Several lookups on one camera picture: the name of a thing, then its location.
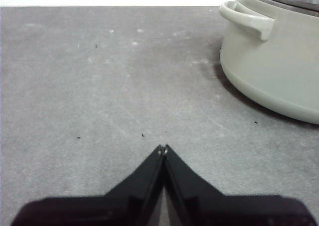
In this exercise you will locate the pale green electric pot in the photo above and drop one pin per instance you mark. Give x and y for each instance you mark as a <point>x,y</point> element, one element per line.
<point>274,69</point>

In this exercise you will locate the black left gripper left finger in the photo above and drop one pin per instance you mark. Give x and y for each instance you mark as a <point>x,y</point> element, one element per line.
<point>124,206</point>

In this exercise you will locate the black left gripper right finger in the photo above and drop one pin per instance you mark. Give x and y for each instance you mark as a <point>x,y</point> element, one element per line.
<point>211,206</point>

